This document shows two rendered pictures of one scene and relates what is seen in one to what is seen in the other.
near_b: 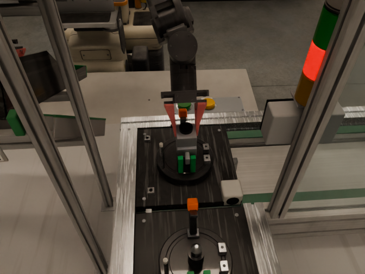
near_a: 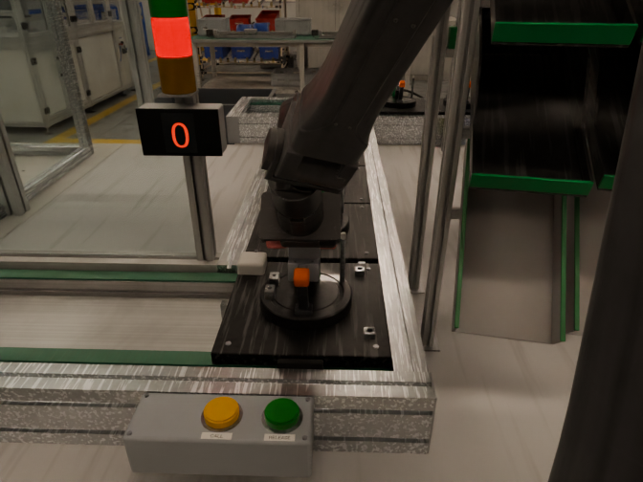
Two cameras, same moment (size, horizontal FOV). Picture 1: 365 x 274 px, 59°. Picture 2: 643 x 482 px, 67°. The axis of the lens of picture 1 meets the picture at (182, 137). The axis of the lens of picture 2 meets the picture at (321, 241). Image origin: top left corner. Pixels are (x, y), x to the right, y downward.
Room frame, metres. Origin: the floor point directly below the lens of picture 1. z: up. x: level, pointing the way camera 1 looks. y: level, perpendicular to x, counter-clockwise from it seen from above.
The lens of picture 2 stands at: (1.11, 0.08, 1.41)
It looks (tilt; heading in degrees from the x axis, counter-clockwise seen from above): 28 degrees down; 186
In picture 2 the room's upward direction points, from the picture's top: straight up
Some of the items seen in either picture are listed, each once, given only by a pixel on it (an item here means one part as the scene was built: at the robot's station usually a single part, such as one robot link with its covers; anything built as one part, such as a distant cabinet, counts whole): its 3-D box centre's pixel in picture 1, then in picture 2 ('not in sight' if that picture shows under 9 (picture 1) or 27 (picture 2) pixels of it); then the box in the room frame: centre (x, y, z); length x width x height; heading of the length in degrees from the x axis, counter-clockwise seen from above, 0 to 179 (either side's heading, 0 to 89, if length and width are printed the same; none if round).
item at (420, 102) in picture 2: not in sight; (398, 93); (-0.85, 0.18, 1.01); 0.24 x 0.24 x 0.13; 4
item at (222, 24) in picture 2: not in sight; (213, 26); (-4.93, -1.81, 0.90); 0.40 x 0.30 x 0.17; 4
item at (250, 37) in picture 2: not in sight; (303, 68); (-4.93, -0.76, 0.45); 2.50 x 0.92 x 0.91; 94
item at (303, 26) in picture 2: not in sight; (293, 26); (-5.01, -0.89, 0.90); 0.40 x 0.31 x 0.17; 92
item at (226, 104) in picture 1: (207, 112); (224, 432); (0.72, -0.08, 0.93); 0.21 x 0.07 x 0.06; 94
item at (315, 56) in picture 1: (325, 58); (171, 36); (0.40, -0.20, 1.33); 0.05 x 0.05 x 0.05
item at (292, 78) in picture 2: not in sight; (298, 76); (-4.87, -0.83, 0.36); 0.60 x 0.40 x 0.15; 94
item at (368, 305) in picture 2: (184, 163); (306, 307); (0.50, -0.01, 0.96); 0.24 x 0.24 x 0.02; 4
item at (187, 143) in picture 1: (186, 140); (304, 247); (0.49, -0.01, 1.06); 0.08 x 0.04 x 0.07; 4
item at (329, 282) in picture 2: (184, 159); (305, 296); (0.50, -0.01, 0.98); 0.14 x 0.14 x 0.02
